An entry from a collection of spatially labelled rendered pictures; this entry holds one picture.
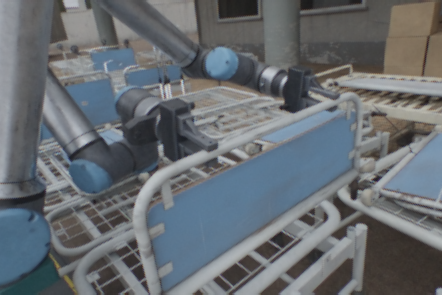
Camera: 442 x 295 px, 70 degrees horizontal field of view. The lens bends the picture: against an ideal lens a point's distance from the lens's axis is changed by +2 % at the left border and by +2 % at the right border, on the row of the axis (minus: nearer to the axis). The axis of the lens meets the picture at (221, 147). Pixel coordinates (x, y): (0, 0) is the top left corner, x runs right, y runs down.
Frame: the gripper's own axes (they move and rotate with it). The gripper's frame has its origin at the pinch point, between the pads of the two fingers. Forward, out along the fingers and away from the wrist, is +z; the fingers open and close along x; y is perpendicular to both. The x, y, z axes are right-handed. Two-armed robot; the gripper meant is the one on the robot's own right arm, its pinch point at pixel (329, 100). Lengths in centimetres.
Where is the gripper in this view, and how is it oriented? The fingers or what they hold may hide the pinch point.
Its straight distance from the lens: 89.6
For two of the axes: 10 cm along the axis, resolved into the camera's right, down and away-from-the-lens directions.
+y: -7.7, 3.2, -5.6
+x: 0.1, -8.6, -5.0
